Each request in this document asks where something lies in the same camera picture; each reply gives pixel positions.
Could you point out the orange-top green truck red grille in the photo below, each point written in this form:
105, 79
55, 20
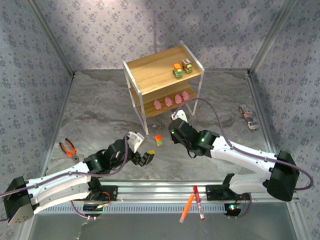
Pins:
158, 140

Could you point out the pink plastic toy pig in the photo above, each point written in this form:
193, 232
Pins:
168, 101
185, 95
178, 99
157, 105

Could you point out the orange-top green truck blue face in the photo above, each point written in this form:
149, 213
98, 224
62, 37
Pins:
178, 71

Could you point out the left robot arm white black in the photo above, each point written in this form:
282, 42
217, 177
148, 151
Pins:
57, 185

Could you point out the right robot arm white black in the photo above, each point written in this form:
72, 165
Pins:
240, 155

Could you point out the flag-print folding tool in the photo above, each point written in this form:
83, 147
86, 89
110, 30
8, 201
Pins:
247, 116

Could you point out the red white marker pen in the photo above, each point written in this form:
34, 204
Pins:
198, 202

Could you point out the orange marker pen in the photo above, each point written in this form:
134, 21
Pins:
187, 207

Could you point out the grey metal plate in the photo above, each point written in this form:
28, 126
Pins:
150, 230

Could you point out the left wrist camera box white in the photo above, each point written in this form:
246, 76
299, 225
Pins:
137, 141

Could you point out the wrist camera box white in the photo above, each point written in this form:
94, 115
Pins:
181, 115
137, 141

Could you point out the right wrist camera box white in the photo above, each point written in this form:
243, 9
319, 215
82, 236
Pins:
181, 115

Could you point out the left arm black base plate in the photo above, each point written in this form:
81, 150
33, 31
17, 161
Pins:
112, 192

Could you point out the aluminium mounting rail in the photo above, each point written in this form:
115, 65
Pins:
160, 192

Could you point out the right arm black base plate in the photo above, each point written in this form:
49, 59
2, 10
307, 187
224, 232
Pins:
212, 192

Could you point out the aluminium table edge rail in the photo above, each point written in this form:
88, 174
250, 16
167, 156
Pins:
61, 115
258, 100

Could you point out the wooden shelf white metal frame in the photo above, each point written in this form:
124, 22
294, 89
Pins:
150, 72

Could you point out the aluminium enclosure post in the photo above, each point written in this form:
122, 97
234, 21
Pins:
271, 37
51, 37

